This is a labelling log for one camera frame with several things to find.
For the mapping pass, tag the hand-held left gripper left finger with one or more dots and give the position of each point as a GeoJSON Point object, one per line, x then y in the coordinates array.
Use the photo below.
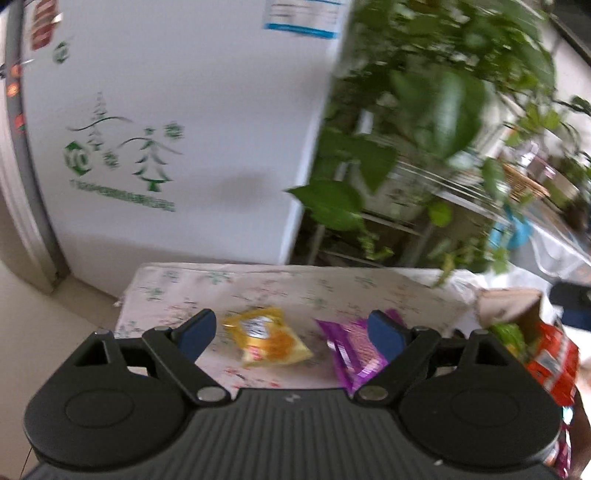
{"type": "Point", "coordinates": [198, 332]}

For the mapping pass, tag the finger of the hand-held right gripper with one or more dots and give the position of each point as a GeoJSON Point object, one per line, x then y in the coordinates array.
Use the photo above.
{"type": "Point", "coordinates": [575, 304]}

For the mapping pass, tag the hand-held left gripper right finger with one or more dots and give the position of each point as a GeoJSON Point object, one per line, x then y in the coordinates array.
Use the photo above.
{"type": "Point", "coordinates": [385, 339]}

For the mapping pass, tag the purple snack packet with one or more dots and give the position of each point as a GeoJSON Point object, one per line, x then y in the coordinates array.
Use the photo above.
{"type": "Point", "coordinates": [351, 350]}

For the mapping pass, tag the red snack packet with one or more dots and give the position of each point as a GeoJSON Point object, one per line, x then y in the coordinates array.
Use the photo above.
{"type": "Point", "coordinates": [551, 364]}

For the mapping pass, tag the cardboard box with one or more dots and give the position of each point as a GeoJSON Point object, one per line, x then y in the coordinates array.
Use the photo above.
{"type": "Point", "coordinates": [508, 304]}

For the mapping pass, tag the small yellow snack packet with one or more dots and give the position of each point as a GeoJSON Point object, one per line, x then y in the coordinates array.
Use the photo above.
{"type": "Point", "coordinates": [268, 339]}

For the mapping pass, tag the green snack packet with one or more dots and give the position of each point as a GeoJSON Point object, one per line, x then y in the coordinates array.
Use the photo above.
{"type": "Point", "coordinates": [508, 337]}

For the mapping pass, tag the grey white cloth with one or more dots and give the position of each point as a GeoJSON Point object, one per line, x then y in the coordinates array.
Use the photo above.
{"type": "Point", "coordinates": [554, 251]}

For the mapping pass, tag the floral tablecloth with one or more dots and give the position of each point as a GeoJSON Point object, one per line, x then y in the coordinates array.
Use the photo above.
{"type": "Point", "coordinates": [277, 286]}

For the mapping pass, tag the blue plastic object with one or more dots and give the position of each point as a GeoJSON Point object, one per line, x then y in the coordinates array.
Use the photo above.
{"type": "Point", "coordinates": [517, 233]}

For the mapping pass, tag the wicker basket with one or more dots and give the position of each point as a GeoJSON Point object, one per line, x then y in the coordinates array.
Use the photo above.
{"type": "Point", "coordinates": [521, 184]}

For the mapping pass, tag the white planter box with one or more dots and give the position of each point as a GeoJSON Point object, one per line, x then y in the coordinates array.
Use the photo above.
{"type": "Point", "coordinates": [397, 196]}

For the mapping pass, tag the pink wrapper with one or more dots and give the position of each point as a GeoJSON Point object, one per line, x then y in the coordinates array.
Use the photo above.
{"type": "Point", "coordinates": [562, 457]}

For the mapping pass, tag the white metal plant rack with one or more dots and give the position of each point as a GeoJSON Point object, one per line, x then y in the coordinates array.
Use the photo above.
{"type": "Point", "coordinates": [418, 174]}

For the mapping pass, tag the white refrigerator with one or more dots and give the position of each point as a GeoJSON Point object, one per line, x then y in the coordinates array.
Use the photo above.
{"type": "Point", "coordinates": [184, 115]}

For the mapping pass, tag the green pothos plant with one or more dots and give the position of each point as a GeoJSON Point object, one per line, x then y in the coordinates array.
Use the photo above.
{"type": "Point", "coordinates": [438, 106]}

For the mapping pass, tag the blue white label sticker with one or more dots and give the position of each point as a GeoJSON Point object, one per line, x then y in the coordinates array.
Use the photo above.
{"type": "Point", "coordinates": [304, 16]}

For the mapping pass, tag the red sticker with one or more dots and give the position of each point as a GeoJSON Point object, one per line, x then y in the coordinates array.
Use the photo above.
{"type": "Point", "coordinates": [44, 23]}

